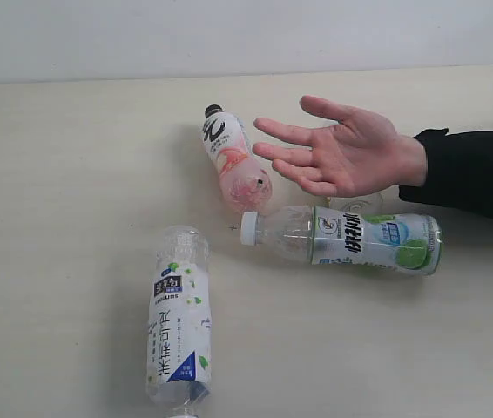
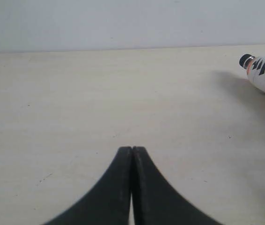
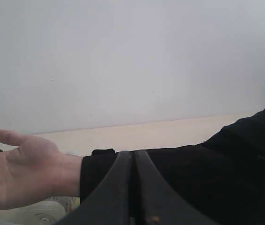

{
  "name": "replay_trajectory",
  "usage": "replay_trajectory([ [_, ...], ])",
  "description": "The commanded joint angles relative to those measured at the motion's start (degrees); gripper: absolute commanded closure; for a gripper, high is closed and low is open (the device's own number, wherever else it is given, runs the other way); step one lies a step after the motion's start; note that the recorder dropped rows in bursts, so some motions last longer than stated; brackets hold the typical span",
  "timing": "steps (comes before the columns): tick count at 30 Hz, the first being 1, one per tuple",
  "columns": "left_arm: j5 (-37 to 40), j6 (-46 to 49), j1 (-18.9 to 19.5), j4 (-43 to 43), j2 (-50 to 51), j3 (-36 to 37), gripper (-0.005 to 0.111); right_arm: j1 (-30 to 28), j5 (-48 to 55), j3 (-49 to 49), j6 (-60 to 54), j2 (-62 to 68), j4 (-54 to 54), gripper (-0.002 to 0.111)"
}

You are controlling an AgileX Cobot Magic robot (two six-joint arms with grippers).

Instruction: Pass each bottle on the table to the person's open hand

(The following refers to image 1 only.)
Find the white nutrition label bottle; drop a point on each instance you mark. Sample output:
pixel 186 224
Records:
pixel 366 205

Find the lime label clear bottle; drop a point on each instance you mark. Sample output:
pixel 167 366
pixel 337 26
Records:
pixel 317 235

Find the white blue label bottle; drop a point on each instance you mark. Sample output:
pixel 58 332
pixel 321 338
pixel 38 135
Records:
pixel 179 334

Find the black sleeved forearm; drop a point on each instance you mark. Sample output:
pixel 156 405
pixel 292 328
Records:
pixel 459 173

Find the open bare human hand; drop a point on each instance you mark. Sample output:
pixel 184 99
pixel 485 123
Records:
pixel 361 154

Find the pink peach drink bottle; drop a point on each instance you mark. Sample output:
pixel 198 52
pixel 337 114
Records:
pixel 245 186

